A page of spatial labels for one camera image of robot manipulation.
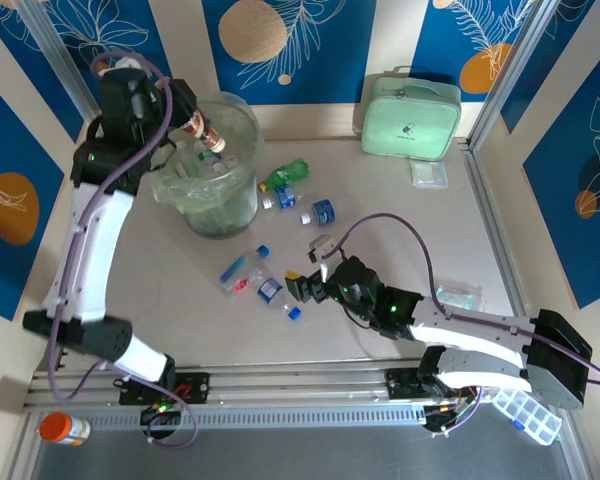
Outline clear water bottle barcode label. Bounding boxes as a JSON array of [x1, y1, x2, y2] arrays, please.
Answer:
[[252, 269, 303, 322]]

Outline clear tea bottle bird label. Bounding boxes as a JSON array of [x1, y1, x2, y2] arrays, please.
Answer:
[[195, 144, 226, 174]]

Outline clear plastic bin liner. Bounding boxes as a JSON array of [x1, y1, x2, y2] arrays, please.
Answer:
[[147, 88, 269, 214]]

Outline clear plastic bin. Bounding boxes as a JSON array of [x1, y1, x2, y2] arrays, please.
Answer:
[[148, 91, 267, 240]]

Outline flat clear plastic packet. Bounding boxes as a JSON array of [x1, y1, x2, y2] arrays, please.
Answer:
[[433, 282, 484, 309]]

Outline crumpled green bottle yellow cap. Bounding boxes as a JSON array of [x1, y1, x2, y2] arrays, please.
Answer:
[[257, 158, 312, 194]]

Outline small clear plastic box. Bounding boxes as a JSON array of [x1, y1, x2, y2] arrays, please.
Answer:
[[409, 158, 450, 190]]

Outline mint green medicine bag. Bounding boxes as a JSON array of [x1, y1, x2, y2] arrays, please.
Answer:
[[358, 66, 464, 162]]

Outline clear plastic pill organizer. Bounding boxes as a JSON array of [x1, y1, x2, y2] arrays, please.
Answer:
[[490, 388, 565, 446]]

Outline orange cap pill bottle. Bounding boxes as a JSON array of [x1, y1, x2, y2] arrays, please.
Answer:
[[38, 411, 92, 447]]

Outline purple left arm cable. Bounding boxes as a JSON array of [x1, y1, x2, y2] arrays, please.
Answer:
[[47, 49, 174, 404]]

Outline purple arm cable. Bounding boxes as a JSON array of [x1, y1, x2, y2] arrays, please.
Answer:
[[47, 49, 174, 404], [333, 213, 600, 390]]

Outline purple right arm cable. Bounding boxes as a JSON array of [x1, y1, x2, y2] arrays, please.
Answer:
[[333, 213, 600, 390]]

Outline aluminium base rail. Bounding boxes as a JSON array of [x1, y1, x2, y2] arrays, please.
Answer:
[[22, 355, 571, 407]]

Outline aluminium frame post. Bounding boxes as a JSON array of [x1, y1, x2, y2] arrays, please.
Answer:
[[465, 0, 567, 152], [17, 0, 104, 126]]

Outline grey slotted cable duct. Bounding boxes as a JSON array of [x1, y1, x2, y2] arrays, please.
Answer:
[[87, 403, 434, 432]]

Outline aluminium side rail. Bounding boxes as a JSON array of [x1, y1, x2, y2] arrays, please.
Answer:
[[461, 141, 589, 480]]

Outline thin purple cable loop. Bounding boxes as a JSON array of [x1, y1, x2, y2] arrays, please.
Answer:
[[427, 379, 490, 440], [147, 403, 202, 450]]

